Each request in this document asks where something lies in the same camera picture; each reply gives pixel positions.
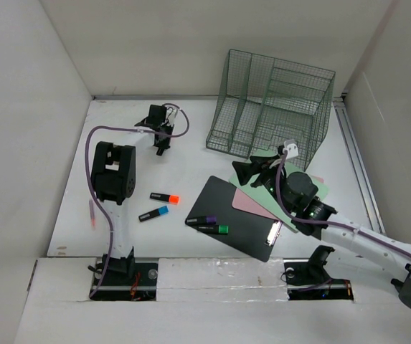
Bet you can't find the black clipboard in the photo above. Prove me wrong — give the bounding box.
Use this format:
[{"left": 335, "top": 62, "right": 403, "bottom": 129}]
[{"left": 185, "top": 176, "right": 282, "bottom": 262}]

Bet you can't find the orange highlighter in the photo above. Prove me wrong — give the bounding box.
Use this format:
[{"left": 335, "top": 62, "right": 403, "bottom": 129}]
[{"left": 149, "top": 192, "right": 180, "bottom": 204}]

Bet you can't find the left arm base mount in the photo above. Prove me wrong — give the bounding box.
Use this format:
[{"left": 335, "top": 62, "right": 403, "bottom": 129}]
[{"left": 88, "top": 249, "right": 159, "bottom": 302}]

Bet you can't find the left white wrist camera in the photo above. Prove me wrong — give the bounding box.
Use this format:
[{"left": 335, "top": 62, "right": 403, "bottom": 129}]
[{"left": 166, "top": 107, "right": 179, "bottom": 127}]

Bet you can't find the green clipboard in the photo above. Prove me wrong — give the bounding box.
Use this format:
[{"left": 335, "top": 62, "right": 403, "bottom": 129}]
[{"left": 229, "top": 150, "right": 329, "bottom": 232}]

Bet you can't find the aluminium rail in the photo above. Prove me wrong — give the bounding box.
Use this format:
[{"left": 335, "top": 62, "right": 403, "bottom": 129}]
[
  {"left": 332, "top": 97, "right": 386, "bottom": 234},
  {"left": 93, "top": 95, "right": 218, "bottom": 101}
]

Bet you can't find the aluminium rail back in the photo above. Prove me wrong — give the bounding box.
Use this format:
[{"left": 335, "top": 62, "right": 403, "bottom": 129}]
[{"left": 93, "top": 95, "right": 218, "bottom": 101}]

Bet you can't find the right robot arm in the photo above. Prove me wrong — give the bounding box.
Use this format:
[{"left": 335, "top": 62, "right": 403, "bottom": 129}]
[{"left": 232, "top": 153, "right": 411, "bottom": 309}]

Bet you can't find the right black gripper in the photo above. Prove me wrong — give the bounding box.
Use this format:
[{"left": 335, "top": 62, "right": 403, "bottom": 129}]
[{"left": 231, "top": 153, "right": 293, "bottom": 214}]

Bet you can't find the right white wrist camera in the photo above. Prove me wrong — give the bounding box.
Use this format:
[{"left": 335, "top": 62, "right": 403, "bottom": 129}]
[{"left": 278, "top": 139, "right": 299, "bottom": 160}]

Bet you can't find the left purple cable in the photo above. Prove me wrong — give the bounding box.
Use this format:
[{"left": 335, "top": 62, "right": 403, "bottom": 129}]
[{"left": 85, "top": 103, "right": 191, "bottom": 298}]

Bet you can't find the green highlighter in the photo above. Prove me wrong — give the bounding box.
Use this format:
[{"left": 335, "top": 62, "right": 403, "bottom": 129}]
[{"left": 197, "top": 224, "right": 229, "bottom": 235}]

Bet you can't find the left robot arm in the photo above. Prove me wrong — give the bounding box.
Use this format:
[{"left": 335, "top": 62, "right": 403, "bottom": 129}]
[{"left": 85, "top": 103, "right": 186, "bottom": 273}]

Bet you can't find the purple highlighter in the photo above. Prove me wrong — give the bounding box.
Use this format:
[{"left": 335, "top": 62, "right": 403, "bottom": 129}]
[{"left": 185, "top": 216, "right": 217, "bottom": 226}]

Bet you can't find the blue highlighter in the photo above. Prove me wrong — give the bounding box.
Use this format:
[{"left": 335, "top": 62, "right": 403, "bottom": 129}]
[{"left": 138, "top": 206, "right": 169, "bottom": 222}]

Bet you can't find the green wire mesh organizer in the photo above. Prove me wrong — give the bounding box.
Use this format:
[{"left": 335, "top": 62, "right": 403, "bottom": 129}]
[{"left": 206, "top": 49, "right": 336, "bottom": 170}]

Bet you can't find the aluminium rail right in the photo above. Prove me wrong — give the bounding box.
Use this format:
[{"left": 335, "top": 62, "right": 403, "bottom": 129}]
[{"left": 332, "top": 97, "right": 386, "bottom": 234}]

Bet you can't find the pink clipboard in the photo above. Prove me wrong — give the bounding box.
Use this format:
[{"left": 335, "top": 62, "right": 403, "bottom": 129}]
[{"left": 232, "top": 175, "right": 326, "bottom": 230}]

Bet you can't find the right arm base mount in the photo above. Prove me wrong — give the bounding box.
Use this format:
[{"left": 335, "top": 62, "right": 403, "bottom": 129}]
[{"left": 280, "top": 245, "right": 354, "bottom": 301}]

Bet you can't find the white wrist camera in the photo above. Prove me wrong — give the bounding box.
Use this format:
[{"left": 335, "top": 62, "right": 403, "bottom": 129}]
[
  {"left": 278, "top": 139, "right": 299, "bottom": 160},
  {"left": 166, "top": 107, "right": 179, "bottom": 127}
]

